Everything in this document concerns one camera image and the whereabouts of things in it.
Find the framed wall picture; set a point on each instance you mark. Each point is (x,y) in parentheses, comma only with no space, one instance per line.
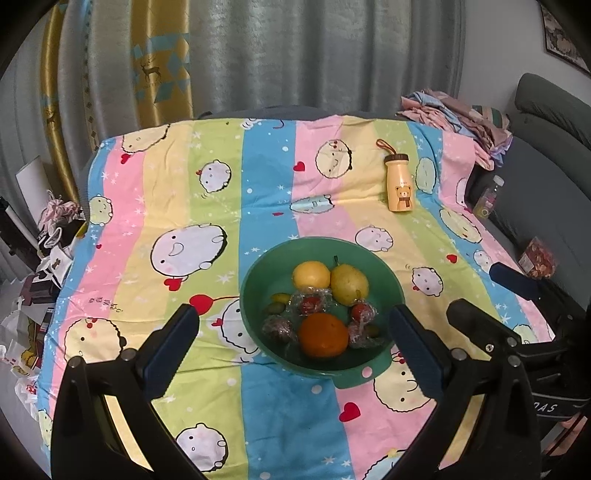
(567,31)

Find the grey sofa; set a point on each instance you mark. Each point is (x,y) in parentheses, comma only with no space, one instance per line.
(546,194)

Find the yellow-green pear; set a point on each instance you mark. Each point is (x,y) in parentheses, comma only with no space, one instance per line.
(348,284)

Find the yellow bear water bottle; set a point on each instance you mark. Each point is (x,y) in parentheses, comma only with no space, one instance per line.
(399,184)

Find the orange fruit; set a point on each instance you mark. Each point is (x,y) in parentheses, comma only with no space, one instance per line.
(323,336)

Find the green olive fruit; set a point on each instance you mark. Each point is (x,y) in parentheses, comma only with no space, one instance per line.
(282,298)
(372,330)
(274,308)

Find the colourful cartoon bed sheet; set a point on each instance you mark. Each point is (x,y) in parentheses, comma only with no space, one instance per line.
(179,213)

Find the clutter pile of bags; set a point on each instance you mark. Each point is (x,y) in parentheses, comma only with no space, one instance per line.
(49,256)

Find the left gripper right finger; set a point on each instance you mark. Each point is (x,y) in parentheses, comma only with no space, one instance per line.
(505,440)

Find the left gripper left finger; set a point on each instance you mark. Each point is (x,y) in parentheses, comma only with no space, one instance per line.
(85,443)

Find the red tomato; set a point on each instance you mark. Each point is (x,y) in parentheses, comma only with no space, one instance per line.
(362,312)
(311,304)

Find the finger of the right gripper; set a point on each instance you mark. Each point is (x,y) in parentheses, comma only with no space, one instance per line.
(484,331)
(514,281)

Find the clear plastic bottle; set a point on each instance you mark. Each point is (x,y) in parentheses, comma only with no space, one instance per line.
(487,200)

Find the yellow lemon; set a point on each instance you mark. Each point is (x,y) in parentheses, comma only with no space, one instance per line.
(311,274)

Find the folded pink patterned clothes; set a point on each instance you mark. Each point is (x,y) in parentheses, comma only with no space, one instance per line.
(486,126)

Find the green plastic basin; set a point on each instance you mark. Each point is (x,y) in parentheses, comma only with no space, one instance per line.
(276,335)

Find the red patterned box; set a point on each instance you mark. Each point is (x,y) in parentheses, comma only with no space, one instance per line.
(537,261)

